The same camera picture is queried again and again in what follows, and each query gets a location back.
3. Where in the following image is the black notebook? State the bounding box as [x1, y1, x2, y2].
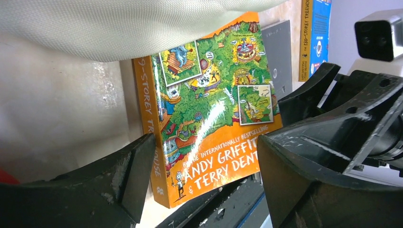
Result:
[261, 20, 293, 100]

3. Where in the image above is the beige canvas student bag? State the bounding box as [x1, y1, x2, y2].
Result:
[0, 0, 280, 62]

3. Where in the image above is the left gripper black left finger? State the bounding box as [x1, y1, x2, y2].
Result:
[0, 133, 156, 228]

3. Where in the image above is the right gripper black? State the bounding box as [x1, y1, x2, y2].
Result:
[268, 62, 403, 173]

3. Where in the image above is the light blue book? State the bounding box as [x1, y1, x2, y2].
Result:
[298, 0, 332, 82]

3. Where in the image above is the orange treehouse book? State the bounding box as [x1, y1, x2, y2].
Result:
[132, 12, 283, 208]

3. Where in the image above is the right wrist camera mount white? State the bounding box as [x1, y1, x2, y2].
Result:
[348, 9, 403, 77]

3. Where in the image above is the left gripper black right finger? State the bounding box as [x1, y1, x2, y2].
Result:
[257, 135, 403, 228]

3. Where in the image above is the red black stamp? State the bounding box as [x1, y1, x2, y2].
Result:
[0, 169, 20, 184]

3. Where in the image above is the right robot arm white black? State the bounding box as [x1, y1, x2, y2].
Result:
[268, 63, 403, 173]

